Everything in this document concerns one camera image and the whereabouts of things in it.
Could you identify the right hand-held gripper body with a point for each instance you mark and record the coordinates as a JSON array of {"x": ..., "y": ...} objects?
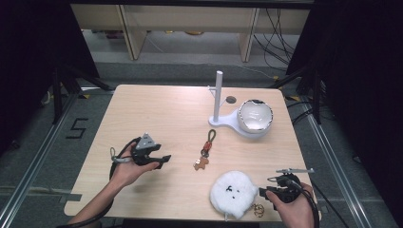
[{"x": 286, "y": 186}]

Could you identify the dark curtain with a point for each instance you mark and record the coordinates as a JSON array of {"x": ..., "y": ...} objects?
[
  {"x": 364, "y": 63},
  {"x": 31, "y": 47}
]

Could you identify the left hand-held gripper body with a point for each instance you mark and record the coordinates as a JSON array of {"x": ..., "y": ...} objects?
[{"x": 144, "y": 153}]

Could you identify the white bowl with silver rim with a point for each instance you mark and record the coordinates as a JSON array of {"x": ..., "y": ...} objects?
[{"x": 255, "y": 115}]

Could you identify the person's left hand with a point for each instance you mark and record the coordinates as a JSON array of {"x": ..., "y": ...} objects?
[{"x": 128, "y": 172}]

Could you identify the person's right hand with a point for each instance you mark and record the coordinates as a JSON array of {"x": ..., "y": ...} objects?
[{"x": 293, "y": 213}]

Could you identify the yellow object under desk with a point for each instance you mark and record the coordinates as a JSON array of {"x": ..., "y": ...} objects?
[{"x": 194, "y": 32}]

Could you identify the grey tape strip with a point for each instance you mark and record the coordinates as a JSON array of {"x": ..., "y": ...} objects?
[{"x": 70, "y": 197}]

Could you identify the dark round table grommet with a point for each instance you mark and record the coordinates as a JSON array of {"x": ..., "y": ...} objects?
[{"x": 231, "y": 99}]

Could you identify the white key holder stand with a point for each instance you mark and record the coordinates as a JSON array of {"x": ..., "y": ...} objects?
[{"x": 218, "y": 95}]

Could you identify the black metal stand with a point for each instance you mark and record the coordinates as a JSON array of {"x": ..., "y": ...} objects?
[
  {"x": 57, "y": 95},
  {"x": 316, "y": 95}
]

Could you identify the beige wooden desk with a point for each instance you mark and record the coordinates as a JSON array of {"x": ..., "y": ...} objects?
[{"x": 190, "y": 17}]

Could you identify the aluminium floor rail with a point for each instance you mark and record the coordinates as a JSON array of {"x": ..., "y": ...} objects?
[
  {"x": 34, "y": 161},
  {"x": 335, "y": 164}
]

